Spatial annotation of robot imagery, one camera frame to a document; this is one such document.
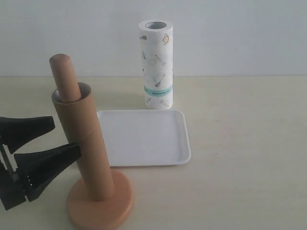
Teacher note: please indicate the white rectangular tray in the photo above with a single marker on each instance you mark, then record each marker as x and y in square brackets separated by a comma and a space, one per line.
[146, 137]

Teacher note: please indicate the brown cardboard tube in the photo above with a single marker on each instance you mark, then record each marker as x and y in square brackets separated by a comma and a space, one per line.
[81, 125]

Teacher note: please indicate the printed white paper towel roll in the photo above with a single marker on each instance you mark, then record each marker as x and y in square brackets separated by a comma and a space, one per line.
[156, 41]

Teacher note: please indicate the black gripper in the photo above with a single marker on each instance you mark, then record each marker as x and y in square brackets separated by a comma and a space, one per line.
[35, 171]

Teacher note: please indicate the wooden paper towel holder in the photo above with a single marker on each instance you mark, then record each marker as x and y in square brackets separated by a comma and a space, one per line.
[85, 213]

